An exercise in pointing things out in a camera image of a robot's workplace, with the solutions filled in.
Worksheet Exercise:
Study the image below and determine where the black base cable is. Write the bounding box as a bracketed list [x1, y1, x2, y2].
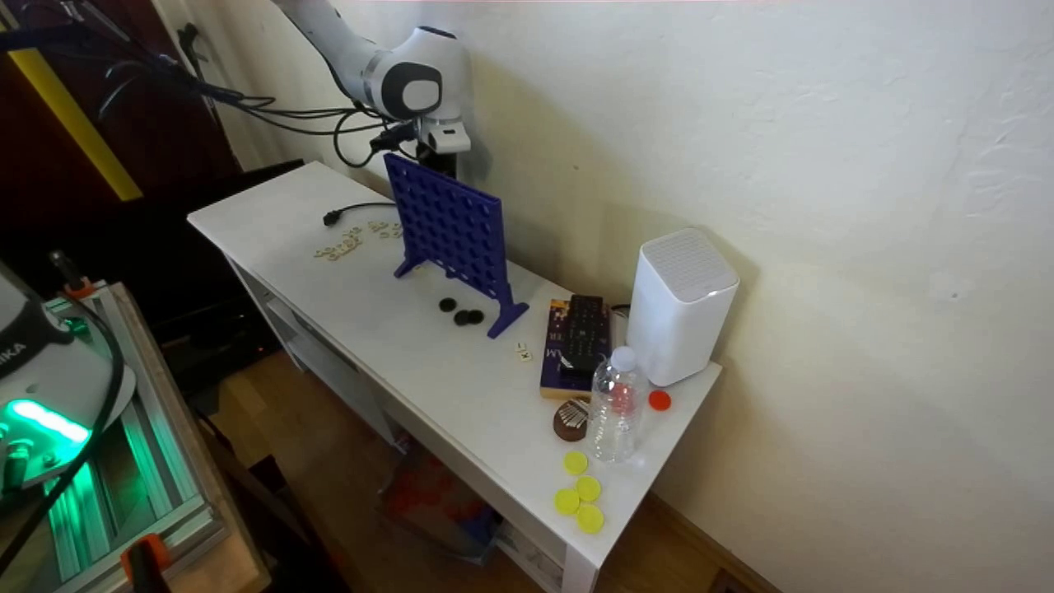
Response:
[0, 293, 130, 572]

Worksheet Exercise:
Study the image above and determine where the white machine with green light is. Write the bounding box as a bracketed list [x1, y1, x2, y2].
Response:
[0, 277, 273, 593]

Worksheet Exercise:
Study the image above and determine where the black power cable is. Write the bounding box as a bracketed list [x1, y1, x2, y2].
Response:
[319, 197, 397, 231]

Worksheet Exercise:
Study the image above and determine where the clear plastic water bottle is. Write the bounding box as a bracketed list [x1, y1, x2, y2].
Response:
[587, 342, 654, 466]

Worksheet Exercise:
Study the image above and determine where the blue connect four grid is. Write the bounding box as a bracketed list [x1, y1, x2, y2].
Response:
[381, 150, 535, 342]

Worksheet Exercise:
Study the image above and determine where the yellow diagonal bar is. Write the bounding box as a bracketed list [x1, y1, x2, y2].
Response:
[7, 47, 150, 207]

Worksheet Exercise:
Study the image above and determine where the colourful game box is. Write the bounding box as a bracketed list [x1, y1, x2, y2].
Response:
[375, 441, 512, 566]

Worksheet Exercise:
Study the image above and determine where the black wall plug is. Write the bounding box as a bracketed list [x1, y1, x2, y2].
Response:
[176, 19, 213, 69]

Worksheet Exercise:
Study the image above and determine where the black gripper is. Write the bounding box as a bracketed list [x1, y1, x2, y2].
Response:
[422, 150, 460, 185]

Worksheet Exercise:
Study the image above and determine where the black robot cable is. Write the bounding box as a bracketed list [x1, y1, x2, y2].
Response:
[326, 103, 389, 176]
[0, 19, 389, 125]

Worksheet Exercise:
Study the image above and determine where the black remote control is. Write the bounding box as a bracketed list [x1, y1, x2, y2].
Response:
[558, 293, 613, 376]

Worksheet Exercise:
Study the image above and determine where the orange clamp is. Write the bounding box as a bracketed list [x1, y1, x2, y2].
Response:
[119, 530, 179, 589]
[58, 273, 106, 305]

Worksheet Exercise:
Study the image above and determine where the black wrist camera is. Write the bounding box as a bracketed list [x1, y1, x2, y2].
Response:
[370, 123, 424, 157]

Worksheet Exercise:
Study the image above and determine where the dark brown door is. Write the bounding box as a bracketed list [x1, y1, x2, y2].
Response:
[0, 0, 250, 277]

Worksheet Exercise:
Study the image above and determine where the white rounded speaker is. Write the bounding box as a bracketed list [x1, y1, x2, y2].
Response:
[624, 228, 740, 388]

